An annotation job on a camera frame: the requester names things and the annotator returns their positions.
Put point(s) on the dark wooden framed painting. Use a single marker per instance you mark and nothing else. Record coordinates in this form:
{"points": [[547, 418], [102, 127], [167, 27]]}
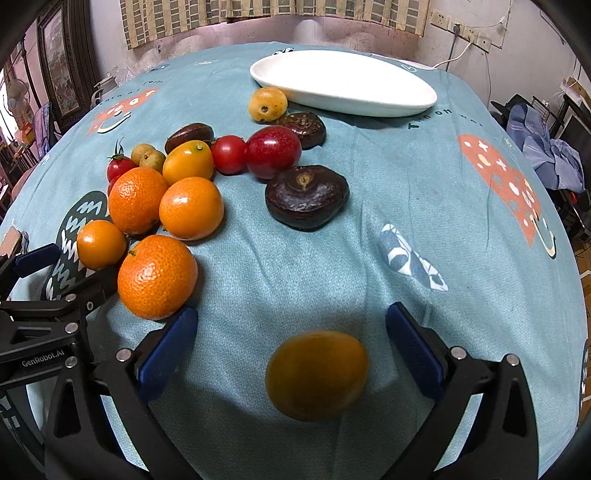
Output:
{"points": [[64, 69]]}

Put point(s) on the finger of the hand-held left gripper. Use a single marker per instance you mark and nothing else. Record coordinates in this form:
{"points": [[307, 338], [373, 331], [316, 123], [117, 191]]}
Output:
{"points": [[97, 286], [37, 259]]}

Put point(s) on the yellow orange loquat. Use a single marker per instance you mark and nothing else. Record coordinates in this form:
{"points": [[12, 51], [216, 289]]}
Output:
{"points": [[268, 105]]}

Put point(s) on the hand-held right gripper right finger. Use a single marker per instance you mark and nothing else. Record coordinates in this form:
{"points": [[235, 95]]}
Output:
{"points": [[415, 350]]}

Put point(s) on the white oval plate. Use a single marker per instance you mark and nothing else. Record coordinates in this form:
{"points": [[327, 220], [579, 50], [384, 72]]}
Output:
{"points": [[341, 78]]}

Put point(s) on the blue clothes pile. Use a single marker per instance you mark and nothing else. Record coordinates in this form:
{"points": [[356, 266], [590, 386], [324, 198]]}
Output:
{"points": [[549, 152]]}

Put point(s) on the red tomato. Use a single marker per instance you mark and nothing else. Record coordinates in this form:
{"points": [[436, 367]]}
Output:
{"points": [[111, 187], [120, 168], [228, 154]]}

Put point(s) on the orange tomato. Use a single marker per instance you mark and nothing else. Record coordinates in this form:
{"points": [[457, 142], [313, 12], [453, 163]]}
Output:
{"points": [[101, 243], [316, 374]]}

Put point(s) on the white power strip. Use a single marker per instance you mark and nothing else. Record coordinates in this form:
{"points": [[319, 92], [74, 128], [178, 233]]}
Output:
{"points": [[472, 34]]}

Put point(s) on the blue printed tablecloth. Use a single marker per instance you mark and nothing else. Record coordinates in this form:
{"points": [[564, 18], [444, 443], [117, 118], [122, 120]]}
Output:
{"points": [[323, 277]]}

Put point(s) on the checked beige curtain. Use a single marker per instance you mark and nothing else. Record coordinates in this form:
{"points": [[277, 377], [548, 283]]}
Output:
{"points": [[161, 23]]}

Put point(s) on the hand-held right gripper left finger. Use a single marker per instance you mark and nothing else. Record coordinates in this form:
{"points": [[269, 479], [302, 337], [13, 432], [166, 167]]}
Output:
{"points": [[168, 350]]}

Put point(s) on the white kettle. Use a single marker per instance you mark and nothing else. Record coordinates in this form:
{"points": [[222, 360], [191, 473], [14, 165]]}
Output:
{"points": [[105, 87]]}

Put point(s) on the dark red plum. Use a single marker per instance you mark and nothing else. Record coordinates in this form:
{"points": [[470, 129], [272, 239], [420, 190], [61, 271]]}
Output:
{"points": [[272, 151]]}

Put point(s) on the white wall socket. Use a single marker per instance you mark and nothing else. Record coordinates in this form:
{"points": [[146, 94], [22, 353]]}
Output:
{"points": [[439, 18]]}

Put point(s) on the orange mandarin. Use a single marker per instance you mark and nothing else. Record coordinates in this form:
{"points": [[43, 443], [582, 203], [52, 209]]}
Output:
{"points": [[191, 208], [137, 199], [157, 277]]}

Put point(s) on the brown cardboard piece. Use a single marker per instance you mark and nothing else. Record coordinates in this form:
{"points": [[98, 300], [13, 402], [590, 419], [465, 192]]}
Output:
{"points": [[9, 240]]}

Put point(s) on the pale yellow longan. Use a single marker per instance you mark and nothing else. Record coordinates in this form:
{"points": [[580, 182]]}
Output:
{"points": [[138, 152], [157, 162]]}

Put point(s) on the white electric fan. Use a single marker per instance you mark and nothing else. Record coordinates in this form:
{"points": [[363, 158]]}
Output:
{"points": [[16, 99]]}

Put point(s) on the flat cardboard box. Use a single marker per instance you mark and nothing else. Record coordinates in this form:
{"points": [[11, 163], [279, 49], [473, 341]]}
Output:
{"points": [[576, 87]]}

